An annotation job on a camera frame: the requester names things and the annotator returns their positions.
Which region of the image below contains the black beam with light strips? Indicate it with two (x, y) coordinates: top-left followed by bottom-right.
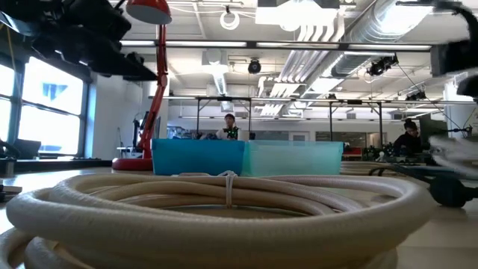
(119, 37), (434, 52)

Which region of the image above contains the red desk lamp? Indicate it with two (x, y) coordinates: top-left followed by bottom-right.
(111, 0), (173, 172)

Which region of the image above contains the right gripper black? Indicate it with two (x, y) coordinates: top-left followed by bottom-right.
(430, 39), (478, 99)

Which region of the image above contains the black workstation frame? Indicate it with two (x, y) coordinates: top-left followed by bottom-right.
(194, 96), (252, 141)
(328, 99), (385, 149)

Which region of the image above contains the silver ventilation duct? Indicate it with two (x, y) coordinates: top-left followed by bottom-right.
(330, 0), (438, 78)

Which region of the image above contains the person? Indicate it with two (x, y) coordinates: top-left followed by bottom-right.
(392, 118), (425, 156)
(216, 113), (240, 141)

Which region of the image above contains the white hanging cable ring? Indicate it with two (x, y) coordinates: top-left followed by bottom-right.
(219, 10), (240, 31)

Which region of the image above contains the black USB cable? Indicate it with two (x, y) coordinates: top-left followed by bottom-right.
(367, 163), (478, 208)

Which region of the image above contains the black computer monitor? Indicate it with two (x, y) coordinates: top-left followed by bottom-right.
(418, 114), (449, 141)

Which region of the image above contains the teal plastic bin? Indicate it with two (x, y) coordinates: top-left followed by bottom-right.
(241, 140), (344, 177)

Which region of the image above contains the dark office chair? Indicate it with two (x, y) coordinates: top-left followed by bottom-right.
(0, 138), (42, 162)

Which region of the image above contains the large window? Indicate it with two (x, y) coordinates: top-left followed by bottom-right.
(0, 55), (90, 158)

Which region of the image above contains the blue plastic bin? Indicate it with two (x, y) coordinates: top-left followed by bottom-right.
(152, 138), (246, 176)

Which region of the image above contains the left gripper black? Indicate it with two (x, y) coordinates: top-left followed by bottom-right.
(31, 0), (158, 81)

